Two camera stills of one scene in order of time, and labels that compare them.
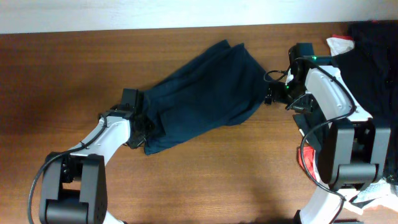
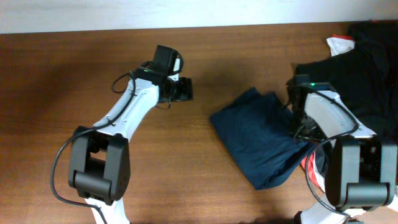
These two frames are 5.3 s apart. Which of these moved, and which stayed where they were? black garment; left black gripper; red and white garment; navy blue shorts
Moved: navy blue shorts; left black gripper
Stayed: black garment; red and white garment
